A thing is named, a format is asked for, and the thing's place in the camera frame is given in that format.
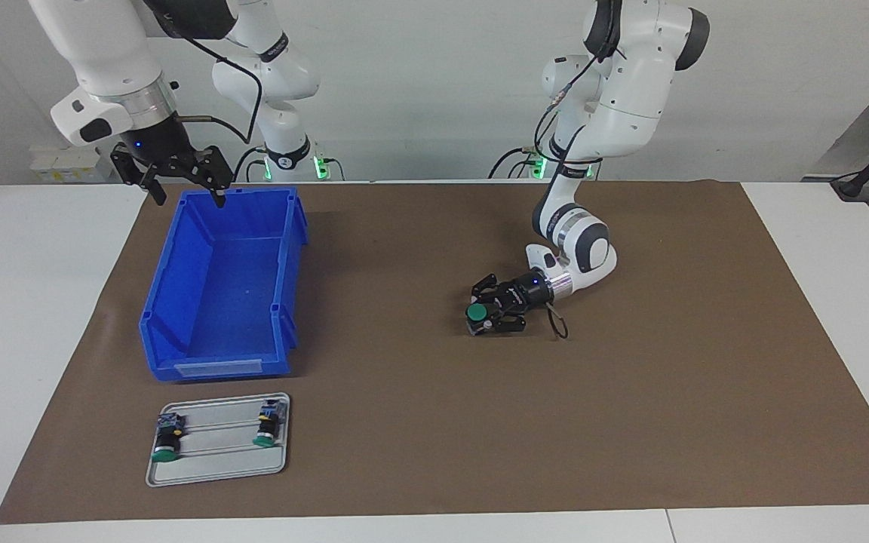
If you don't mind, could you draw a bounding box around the green push button switch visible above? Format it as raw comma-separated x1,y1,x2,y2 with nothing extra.
253,400,288,449
151,413,186,464
465,302,493,337

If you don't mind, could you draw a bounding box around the silver metal tray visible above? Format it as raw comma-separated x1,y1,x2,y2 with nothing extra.
146,392,291,488

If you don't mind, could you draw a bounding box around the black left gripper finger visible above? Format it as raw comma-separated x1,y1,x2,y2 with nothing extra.
479,312,530,337
471,273,508,303

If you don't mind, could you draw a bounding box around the brown table mat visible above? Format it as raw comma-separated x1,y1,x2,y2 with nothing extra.
0,179,869,525

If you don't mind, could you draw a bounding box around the blue plastic storage bin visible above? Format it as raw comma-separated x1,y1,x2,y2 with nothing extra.
139,186,309,383

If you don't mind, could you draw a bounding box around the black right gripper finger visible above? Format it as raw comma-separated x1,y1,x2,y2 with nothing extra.
110,147,167,207
177,146,235,209

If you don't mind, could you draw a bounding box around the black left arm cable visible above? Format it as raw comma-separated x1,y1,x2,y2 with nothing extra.
529,0,624,341

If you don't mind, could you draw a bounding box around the black arm base cable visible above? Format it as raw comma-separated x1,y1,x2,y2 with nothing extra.
489,146,539,180

